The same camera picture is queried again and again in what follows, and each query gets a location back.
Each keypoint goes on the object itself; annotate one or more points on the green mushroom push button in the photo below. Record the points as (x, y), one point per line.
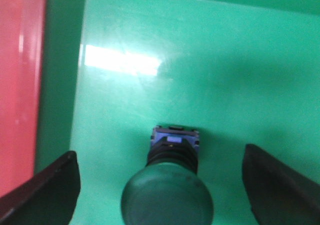
(168, 191)

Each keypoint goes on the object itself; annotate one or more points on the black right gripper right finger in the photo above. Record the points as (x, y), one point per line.
(278, 194)

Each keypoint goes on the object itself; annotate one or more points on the red plastic tray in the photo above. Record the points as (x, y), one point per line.
(22, 27)

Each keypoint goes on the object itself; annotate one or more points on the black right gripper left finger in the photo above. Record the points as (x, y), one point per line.
(48, 198)

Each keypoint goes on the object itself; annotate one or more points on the green plastic tray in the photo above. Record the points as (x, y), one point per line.
(240, 71)

